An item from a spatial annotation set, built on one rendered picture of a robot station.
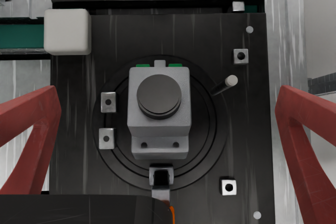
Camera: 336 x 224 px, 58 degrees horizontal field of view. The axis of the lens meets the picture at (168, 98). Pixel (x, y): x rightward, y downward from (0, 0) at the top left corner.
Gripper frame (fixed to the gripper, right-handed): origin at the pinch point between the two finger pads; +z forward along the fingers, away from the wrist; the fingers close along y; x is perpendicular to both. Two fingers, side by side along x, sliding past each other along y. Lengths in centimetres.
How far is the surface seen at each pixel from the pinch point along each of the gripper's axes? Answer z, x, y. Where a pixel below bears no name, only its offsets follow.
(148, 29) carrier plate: 21.8, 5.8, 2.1
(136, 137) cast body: 7.2, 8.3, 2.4
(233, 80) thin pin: 9.3, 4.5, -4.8
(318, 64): 29.3, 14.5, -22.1
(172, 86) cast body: 7.1, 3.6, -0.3
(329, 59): 29.8, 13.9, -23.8
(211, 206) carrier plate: 9.6, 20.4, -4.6
